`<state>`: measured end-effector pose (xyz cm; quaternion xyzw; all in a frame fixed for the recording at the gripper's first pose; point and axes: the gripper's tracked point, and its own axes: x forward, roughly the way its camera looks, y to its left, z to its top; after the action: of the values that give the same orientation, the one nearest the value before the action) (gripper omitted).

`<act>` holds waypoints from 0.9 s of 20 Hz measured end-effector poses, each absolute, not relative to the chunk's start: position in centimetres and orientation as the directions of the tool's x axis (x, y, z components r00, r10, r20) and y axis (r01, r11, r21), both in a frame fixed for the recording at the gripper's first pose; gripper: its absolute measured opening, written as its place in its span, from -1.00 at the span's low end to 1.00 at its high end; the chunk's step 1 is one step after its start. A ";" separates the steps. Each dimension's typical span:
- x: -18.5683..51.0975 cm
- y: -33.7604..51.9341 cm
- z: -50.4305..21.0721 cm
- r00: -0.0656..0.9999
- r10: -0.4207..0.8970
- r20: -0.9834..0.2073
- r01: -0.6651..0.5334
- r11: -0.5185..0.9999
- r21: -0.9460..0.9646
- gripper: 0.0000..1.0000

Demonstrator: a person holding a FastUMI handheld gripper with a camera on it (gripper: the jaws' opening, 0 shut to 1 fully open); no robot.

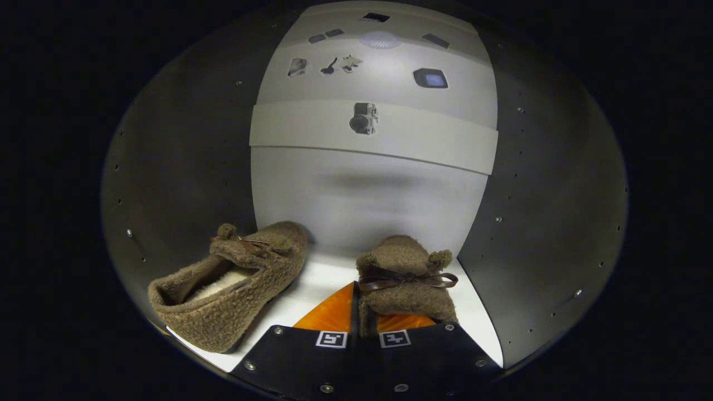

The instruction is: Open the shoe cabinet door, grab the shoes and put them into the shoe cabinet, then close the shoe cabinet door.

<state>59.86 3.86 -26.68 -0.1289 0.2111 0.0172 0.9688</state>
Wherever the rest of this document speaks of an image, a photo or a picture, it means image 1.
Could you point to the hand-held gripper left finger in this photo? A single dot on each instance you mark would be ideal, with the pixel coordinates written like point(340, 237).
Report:
point(301, 362)

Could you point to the brown fuzzy shoe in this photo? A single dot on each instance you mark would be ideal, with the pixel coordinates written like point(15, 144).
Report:
point(406, 256)
point(223, 317)

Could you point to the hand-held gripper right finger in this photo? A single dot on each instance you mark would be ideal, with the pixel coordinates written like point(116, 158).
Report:
point(434, 362)

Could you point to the dark grey shoe cabinet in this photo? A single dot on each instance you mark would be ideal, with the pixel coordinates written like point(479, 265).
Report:
point(362, 195)

